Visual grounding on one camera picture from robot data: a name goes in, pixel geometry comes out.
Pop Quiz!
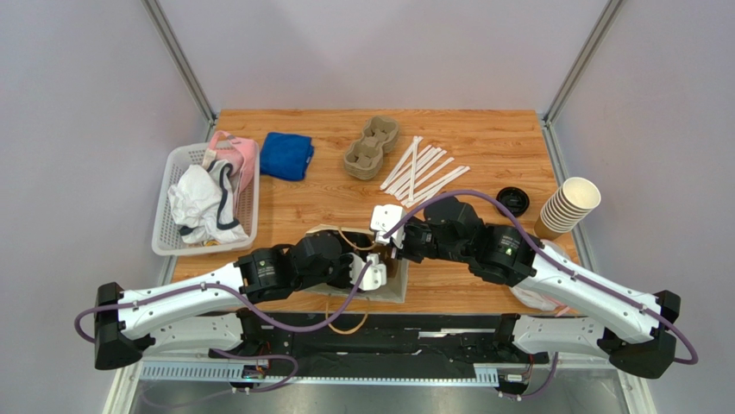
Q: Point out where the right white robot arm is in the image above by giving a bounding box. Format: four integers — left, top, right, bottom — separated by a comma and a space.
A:
384, 191, 681, 379

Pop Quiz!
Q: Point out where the brown paper bag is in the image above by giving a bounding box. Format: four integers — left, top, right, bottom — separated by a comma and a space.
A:
305, 224, 409, 336

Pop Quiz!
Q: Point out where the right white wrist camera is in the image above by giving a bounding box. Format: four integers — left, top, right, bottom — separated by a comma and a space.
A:
369, 204, 405, 249

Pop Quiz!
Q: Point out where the spare black cup lid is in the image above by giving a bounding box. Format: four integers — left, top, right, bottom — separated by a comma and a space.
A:
496, 186, 531, 217

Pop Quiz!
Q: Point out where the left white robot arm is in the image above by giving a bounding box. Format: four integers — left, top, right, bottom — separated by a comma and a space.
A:
89, 229, 386, 370

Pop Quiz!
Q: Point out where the white plastic basket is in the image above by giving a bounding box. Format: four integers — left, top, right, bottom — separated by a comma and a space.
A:
151, 143, 260, 256

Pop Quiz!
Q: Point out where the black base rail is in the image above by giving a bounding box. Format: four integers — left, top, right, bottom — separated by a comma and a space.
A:
209, 310, 550, 380

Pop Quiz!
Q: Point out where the pink cloth bag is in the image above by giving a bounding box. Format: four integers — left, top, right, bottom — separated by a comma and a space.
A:
202, 130, 260, 190

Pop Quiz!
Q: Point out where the stack of paper cups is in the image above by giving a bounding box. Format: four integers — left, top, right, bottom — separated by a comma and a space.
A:
534, 177, 601, 240

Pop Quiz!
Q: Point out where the bundle of white straws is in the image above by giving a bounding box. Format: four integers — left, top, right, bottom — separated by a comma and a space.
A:
380, 135, 471, 208

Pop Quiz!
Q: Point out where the white crumpled cloth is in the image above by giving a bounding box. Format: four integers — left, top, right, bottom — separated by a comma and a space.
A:
167, 160, 248, 244

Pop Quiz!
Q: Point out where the blue folded cloth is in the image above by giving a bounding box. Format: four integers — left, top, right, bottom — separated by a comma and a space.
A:
260, 132, 315, 181

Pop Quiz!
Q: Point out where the grey pulp cup carrier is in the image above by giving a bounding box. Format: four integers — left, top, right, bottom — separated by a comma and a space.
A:
343, 116, 399, 180

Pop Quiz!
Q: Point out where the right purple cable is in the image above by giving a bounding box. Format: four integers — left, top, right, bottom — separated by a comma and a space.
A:
383, 189, 700, 401

